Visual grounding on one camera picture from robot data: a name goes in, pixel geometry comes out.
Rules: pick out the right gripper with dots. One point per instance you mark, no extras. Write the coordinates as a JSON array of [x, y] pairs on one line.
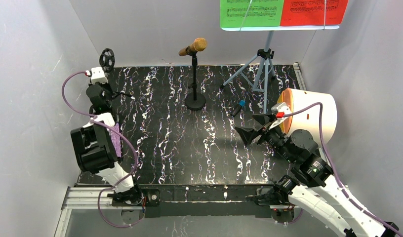
[[263, 131]]

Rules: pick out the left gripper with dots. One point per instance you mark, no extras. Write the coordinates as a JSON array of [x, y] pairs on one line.
[[99, 84]]

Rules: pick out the black tripod mic stand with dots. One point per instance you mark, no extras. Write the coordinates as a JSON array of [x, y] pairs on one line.
[[107, 62]]

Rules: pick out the black round-base mic stand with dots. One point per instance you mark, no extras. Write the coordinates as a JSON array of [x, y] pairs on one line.
[[195, 101]]

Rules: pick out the gold microphone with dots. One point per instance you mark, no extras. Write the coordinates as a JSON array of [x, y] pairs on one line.
[[198, 45]]

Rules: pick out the purple glitter microphone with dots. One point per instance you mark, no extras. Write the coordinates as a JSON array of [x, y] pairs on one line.
[[116, 140]]

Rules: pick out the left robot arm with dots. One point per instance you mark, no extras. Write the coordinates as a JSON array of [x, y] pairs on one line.
[[94, 148]]

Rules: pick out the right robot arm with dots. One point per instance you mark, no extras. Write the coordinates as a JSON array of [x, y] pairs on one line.
[[314, 185]]

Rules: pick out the black marker blue cap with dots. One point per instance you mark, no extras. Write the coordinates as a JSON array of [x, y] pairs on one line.
[[237, 108]]

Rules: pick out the grey tripod music stand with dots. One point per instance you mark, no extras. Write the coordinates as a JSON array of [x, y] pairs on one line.
[[265, 71]]

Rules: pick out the white drum orange head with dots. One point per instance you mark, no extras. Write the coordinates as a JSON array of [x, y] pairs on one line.
[[296, 100]]

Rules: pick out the green sheet music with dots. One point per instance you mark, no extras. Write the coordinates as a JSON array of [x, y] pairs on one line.
[[250, 13]]

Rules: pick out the red sheet music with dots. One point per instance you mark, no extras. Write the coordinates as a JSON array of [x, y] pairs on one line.
[[313, 12]]

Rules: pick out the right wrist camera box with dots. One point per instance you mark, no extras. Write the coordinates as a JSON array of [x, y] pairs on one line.
[[279, 110]]

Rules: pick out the aluminium base frame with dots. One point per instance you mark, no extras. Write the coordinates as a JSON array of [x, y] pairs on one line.
[[205, 200]]

